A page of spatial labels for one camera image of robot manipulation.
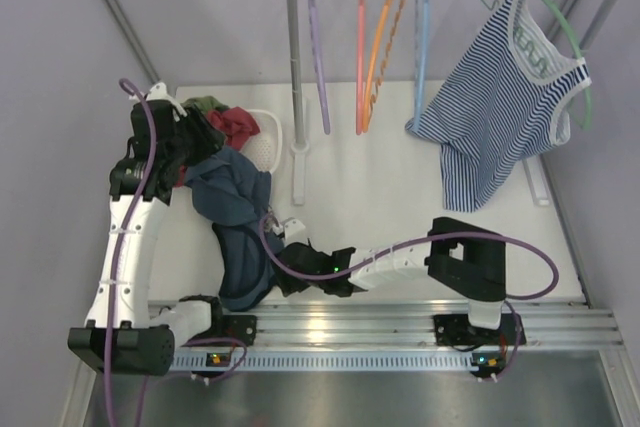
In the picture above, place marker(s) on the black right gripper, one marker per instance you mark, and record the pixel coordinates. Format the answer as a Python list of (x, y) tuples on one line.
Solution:
[(291, 283)]

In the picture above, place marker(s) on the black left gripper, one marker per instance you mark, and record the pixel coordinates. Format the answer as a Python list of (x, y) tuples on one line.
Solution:
[(198, 128)]

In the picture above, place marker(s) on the light blue hanger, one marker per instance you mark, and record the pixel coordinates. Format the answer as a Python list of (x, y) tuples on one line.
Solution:
[(421, 42)]

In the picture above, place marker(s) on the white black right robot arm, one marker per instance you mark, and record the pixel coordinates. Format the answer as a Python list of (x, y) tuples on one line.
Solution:
[(468, 260)]

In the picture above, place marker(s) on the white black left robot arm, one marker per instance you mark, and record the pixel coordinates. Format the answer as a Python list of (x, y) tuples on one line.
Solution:
[(118, 334)]

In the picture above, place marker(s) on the purple hanger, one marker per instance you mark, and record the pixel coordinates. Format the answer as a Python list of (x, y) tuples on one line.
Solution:
[(319, 65)]

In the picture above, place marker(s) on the orange hanger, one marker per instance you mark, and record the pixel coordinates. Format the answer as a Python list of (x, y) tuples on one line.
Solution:
[(382, 45)]

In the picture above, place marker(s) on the pink hanger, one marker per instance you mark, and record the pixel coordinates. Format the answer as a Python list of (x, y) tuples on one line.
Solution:
[(360, 65)]

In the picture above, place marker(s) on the blue white striped tank top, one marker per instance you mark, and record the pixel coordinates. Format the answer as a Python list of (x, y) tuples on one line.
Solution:
[(507, 99)]

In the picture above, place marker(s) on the green hanger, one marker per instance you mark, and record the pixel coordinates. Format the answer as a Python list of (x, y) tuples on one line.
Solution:
[(586, 122)]

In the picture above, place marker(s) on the olive green shirt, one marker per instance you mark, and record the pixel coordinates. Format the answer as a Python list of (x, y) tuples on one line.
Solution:
[(205, 104)]

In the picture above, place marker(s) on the red shirt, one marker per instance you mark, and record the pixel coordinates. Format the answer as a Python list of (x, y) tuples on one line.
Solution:
[(237, 124)]

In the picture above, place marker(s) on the white laundry basket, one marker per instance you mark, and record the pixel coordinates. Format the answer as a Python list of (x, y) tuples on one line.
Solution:
[(265, 149)]

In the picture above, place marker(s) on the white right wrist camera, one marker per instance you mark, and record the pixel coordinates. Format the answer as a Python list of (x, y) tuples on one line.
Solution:
[(289, 230)]

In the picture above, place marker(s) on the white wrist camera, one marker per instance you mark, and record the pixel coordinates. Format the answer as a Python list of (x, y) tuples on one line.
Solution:
[(157, 99), (289, 230)]

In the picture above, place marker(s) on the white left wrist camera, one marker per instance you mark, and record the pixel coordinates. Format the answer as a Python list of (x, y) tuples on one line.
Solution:
[(157, 99)]

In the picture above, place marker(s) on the white slotted cable duct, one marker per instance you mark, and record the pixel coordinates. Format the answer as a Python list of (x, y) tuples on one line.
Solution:
[(356, 361)]

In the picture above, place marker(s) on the aluminium mounting rail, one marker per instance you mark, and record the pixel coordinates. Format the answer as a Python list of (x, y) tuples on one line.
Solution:
[(409, 326)]

